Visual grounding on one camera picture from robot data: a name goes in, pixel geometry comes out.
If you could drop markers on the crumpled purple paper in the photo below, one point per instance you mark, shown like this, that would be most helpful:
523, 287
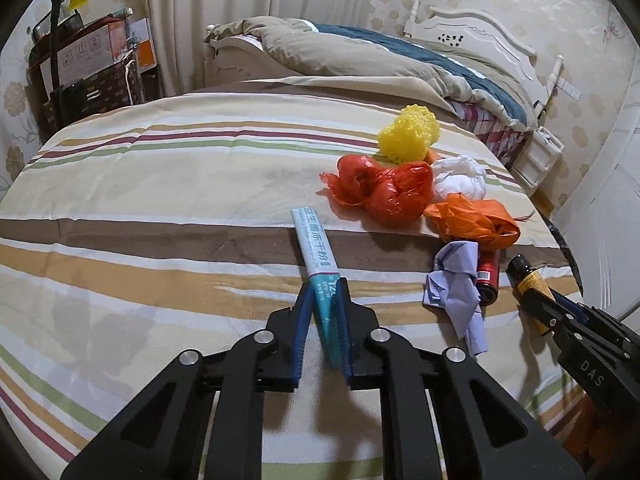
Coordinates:
452, 285

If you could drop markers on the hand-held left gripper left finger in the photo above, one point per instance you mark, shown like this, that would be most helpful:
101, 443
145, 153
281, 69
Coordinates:
304, 330

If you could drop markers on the plaid bed sheet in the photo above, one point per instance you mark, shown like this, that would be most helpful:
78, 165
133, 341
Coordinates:
492, 130

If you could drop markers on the white plastic bag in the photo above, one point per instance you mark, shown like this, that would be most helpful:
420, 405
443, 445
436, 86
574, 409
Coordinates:
460, 175

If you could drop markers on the orange and white box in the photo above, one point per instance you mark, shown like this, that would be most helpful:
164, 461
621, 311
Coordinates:
145, 45

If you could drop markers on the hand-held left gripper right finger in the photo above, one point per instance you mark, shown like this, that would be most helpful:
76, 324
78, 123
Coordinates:
344, 330

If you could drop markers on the brown bottle with yellow label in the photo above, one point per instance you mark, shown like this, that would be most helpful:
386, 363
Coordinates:
525, 280

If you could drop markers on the red spray can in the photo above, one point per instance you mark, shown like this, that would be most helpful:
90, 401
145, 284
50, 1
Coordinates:
489, 275

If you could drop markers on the red plastic bag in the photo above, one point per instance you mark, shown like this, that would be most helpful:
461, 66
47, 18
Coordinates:
395, 190

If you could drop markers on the yellow foam fruit net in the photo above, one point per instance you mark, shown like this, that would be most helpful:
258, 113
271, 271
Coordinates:
405, 135

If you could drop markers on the flat orange paper piece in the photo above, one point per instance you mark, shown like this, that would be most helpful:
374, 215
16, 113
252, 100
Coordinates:
431, 154

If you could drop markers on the orange plastic bag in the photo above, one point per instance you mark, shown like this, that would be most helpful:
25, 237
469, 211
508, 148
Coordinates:
470, 220

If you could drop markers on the white teal toothpaste box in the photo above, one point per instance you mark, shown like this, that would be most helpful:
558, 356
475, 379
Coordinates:
312, 245

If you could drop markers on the white cardboard box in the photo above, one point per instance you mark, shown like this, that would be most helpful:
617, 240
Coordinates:
85, 52

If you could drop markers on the white wardrobe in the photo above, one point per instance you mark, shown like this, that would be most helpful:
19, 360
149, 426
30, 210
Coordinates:
615, 200

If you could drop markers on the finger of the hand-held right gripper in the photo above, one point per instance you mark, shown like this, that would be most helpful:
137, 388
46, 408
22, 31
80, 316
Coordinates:
547, 315
572, 307

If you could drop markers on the white plastic drawer unit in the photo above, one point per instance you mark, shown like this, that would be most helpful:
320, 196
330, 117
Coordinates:
537, 155

